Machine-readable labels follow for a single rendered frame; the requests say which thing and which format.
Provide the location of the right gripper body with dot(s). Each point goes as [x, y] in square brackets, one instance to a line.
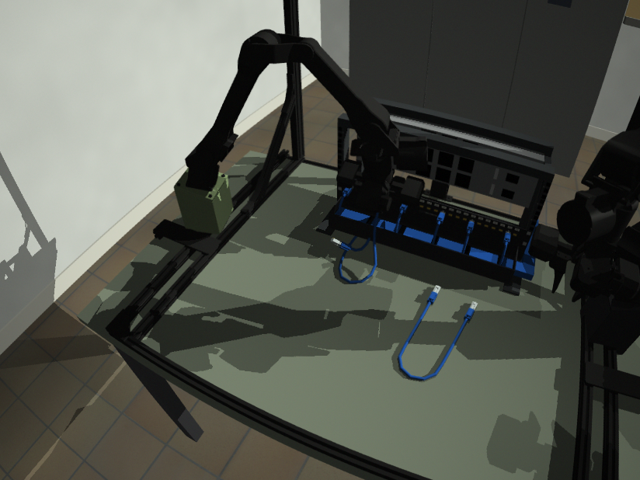
[410, 193]

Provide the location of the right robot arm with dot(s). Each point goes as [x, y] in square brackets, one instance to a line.
[368, 117]

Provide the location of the black patch panel rack frame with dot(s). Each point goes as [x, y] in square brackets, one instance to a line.
[474, 141]

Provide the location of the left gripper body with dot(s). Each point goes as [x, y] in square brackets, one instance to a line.
[545, 246]

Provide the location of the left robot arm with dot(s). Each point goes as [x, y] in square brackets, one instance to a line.
[596, 212]

